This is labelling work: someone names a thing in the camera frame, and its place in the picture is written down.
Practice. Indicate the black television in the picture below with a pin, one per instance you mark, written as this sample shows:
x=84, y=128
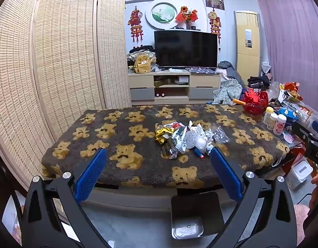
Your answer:
x=186, y=49

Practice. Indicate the white round peel-off lid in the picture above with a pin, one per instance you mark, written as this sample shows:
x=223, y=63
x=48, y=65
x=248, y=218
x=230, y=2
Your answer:
x=191, y=140

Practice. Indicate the red label white wrapper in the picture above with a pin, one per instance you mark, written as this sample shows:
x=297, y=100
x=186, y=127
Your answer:
x=177, y=125

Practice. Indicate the blue snack bag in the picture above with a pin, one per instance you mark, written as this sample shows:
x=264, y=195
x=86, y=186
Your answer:
x=288, y=114

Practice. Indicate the dark green tube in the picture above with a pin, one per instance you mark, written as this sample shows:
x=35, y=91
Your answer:
x=168, y=146

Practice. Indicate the pink hairbrush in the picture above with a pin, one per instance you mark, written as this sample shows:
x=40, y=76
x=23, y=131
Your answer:
x=288, y=137

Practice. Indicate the small blue red tube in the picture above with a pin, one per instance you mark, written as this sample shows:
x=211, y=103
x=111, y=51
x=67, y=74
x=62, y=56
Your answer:
x=199, y=153

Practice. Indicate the grey floral cloth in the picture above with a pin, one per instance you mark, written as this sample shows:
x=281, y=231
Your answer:
x=227, y=91

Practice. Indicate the beige standing air conditioner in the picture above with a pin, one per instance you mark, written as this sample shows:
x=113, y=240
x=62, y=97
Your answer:
x=248, y=44

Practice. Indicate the yellow backpack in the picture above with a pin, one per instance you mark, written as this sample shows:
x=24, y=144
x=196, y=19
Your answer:
x=142, y=66

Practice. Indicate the dark patterned cloth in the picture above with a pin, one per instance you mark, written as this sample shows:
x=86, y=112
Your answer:
x=201, y=70

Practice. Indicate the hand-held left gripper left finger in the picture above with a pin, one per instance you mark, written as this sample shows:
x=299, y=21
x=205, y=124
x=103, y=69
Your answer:
x=93, y=173

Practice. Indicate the packet of wooden sticks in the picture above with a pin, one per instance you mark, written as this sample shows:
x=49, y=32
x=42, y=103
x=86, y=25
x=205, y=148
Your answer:
x=308, y=115

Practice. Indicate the red gold hanging ornament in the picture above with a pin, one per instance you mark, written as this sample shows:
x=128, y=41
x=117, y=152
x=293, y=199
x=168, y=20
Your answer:
x=215, y=23

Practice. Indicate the red gold snack bag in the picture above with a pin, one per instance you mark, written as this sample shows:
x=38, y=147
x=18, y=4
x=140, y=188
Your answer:
x=293, y=89

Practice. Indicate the white flat box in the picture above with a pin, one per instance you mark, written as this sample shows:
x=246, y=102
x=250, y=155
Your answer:
x=183, y=78

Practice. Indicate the small white bottle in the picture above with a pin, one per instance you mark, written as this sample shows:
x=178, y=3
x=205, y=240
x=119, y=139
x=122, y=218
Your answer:
x=272, y=122

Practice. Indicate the person's right hand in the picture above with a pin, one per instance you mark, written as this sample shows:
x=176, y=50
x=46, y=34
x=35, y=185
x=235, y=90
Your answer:
x=316, y=193

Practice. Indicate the red fish hanging ornament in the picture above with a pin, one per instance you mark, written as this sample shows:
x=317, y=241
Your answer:
x=135, y=22

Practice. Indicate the white storage box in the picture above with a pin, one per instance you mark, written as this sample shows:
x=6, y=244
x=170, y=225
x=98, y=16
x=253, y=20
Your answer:
x=301, y=173

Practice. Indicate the gold foil wrapper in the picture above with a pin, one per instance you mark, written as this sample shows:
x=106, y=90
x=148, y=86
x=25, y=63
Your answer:
x=164, y=134

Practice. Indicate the clear plastic bag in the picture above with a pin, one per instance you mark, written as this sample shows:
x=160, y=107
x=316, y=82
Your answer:
x=220, y=134

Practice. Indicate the pink fluffy rug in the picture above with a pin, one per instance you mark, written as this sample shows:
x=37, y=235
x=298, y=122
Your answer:
x=302, y=219

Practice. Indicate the woven folding screen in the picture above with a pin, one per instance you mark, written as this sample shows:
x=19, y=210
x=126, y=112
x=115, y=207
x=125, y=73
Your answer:
x=58, y=56

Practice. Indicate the cardboard box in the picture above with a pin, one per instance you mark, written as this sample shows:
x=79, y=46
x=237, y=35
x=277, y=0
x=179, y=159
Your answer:
x=159, y=83

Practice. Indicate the bear printed blanket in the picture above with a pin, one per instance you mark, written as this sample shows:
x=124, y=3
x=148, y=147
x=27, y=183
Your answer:
x=122, y=144

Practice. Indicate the round white wall art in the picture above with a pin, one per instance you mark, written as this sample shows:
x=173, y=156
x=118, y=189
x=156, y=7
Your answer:
x=163, y=14

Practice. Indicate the black trash bin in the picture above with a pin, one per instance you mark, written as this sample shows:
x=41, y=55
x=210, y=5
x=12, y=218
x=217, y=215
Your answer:
x=195, y=211

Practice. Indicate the orange stick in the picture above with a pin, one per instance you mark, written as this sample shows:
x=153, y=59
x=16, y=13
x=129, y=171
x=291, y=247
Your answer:
x=238, y=101

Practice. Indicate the silver foil wrapper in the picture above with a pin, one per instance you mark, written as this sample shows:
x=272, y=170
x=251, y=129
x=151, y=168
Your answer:
x=209, y=140

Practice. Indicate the red openwork basket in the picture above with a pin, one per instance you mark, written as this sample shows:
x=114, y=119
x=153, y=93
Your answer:
x=255, y=103

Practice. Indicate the white paper sheet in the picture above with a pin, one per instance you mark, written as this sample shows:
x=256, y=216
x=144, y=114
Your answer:
x=175, y=70

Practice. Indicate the grey jacket pile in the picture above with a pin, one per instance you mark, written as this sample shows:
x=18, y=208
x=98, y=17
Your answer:
x=227, y=68

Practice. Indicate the white green paper packet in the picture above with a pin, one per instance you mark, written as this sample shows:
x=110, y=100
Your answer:
x=180, y=142

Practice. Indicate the pile of clothes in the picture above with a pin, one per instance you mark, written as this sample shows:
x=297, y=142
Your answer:
x=144, y=50

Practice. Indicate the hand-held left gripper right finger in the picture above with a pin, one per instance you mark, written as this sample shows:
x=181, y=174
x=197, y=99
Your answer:
x=226, y=173

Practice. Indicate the white bottle yellow cap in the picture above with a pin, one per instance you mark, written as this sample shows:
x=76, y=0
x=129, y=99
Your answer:
x=268, y=116

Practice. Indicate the black bag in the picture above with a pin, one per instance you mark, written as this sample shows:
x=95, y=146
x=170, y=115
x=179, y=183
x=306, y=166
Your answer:
x=258, y=81

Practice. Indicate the flower vase with red flags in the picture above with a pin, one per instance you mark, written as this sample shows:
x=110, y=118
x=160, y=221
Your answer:
x=187, y=16

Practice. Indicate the white printed wrapper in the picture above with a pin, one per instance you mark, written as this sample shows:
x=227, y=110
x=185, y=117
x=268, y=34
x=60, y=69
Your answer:
x=196, y=128

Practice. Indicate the purple curtain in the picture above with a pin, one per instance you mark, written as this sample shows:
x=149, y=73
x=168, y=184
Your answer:
x=290, y=31

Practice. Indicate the white bottle red label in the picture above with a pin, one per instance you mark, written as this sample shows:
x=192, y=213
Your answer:
x=279, y=125

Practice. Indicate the beige grey television cabinet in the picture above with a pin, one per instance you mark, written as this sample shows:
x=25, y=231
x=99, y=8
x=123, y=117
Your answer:
x=141, y=87

